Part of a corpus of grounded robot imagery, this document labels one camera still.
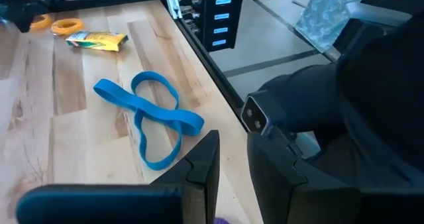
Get wide blue rubber band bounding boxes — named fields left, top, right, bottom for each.
left=92, top=78, right=205, bottom=137

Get person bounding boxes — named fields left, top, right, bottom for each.
left=256, top=0, right=424, bottom=192

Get black box with blue labels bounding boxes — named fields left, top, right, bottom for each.
left=178, top=0, right=245, bottom=53

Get grey chair armrest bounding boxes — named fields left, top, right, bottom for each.
left=346, top=1, right=413, bottom=28

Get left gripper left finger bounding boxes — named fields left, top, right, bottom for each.
left=15, top=129, right=221, bottom=224

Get black square depth camera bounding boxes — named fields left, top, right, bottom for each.
left=240, top=89, right=286, bottom=138

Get thin blue rubber band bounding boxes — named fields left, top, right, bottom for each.
left=130, top=70, right=184, bottom=172

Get yellow crayon pack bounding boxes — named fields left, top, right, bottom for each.
left=65, top=30, right=129, bottom=52

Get black aluminium table frame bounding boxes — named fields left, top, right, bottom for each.
left=46, top=0, right=259, bottom=134

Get yellow spiral hair tie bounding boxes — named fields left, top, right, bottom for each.
left=28, top=14, right=54, bottom=32

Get purple spiral hair tie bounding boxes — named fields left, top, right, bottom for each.
left=213, top=216, right=237, bottom=224

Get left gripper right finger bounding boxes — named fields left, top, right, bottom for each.
left=246, top=131, right=424, bottom=224

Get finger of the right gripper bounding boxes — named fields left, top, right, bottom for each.
left=0, top=0, right=50, bottom=33

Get teal patterned bag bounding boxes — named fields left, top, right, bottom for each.
left=293, top=0, right=372, bottom=54

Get orange rubber band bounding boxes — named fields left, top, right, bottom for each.
left=50, top=17, right=84, bottom=36

